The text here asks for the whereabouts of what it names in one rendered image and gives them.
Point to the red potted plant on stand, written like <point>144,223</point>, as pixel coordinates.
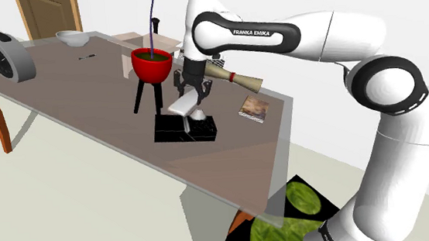
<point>152,67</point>

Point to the black pen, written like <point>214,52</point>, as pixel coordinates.
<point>87,57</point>

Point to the black green patterned robot stand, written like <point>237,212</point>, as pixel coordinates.
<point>271,233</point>

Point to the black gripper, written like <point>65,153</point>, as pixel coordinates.
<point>194,70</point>

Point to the beige scroll with red band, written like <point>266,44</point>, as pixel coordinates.
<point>244,81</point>

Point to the brown square book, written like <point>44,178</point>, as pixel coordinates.
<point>254,109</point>

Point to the wooden door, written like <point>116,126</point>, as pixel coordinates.
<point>50,16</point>

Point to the brown glass-topped table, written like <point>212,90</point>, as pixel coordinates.
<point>84,99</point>

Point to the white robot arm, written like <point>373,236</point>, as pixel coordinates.
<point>400,182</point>

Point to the white bowl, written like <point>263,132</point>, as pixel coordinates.
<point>73,38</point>

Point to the black block with white lever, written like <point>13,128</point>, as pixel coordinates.
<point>173,128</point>

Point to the grey round alarm clock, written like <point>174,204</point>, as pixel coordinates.
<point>4,59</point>

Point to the beige side table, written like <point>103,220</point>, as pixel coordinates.
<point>163,40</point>

